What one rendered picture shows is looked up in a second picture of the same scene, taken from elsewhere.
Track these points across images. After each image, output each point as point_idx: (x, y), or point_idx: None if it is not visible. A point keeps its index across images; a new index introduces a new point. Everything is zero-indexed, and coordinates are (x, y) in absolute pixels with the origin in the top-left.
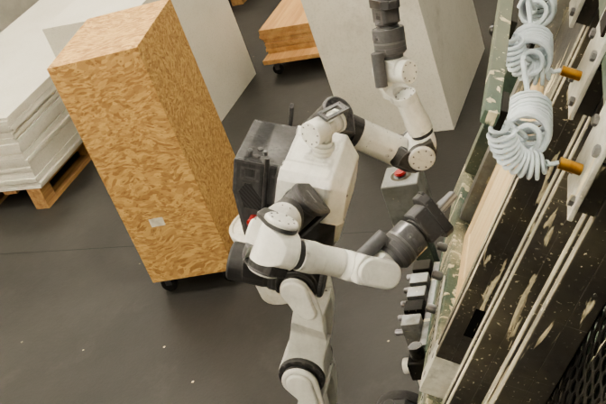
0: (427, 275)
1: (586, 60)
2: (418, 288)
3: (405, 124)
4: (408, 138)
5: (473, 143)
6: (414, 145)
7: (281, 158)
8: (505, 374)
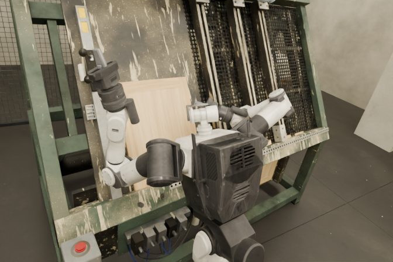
0: (145, 228)
1: None
2: (158, 226)
3: (123, 152)
4: (119, 166)
5: (55, 199)
6: (128, 159)
7: (231, 134)
8: (269, 54)
